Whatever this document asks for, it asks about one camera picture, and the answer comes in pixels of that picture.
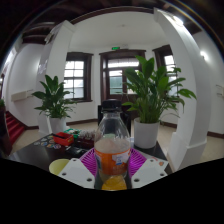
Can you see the sheet of colourful round stickers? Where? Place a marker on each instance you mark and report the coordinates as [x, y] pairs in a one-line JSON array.
[[46, 142]]

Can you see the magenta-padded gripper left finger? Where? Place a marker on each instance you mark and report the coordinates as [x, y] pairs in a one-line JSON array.
[[76, 171]]

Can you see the red box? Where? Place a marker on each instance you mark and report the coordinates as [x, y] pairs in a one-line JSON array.
[[63, 139]]

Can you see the green exit sign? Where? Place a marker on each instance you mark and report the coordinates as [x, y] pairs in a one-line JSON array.
[[115, 48]]

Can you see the orange drink plastic bottle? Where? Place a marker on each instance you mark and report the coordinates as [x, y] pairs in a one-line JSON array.
[[112, 156]]

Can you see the long white wall unit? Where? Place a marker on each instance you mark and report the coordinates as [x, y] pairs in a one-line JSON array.
[[21, 95]]

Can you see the dark wooden glazed door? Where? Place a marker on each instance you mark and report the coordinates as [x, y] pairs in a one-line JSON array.
[[116, 76]]

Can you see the short white wall unit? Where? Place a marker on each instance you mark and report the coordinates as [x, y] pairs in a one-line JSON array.
[[220, 90]]

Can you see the narrow dark-framed window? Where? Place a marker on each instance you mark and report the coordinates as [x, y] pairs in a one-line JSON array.
[[168, 61]]

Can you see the red carpeted staircase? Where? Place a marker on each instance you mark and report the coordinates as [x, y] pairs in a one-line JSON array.
[[14, 128]]

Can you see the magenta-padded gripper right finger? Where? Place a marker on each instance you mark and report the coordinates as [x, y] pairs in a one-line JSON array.
[[148, 171]]

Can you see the wide dark-framed window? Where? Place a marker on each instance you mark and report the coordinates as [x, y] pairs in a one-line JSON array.
[[75, 78]]

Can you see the small potted plant white pot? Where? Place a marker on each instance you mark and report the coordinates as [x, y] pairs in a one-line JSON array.
[[53, 100]]

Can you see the large potted plant white pot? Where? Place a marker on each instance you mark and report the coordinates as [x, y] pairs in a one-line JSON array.
[[150, 93]]

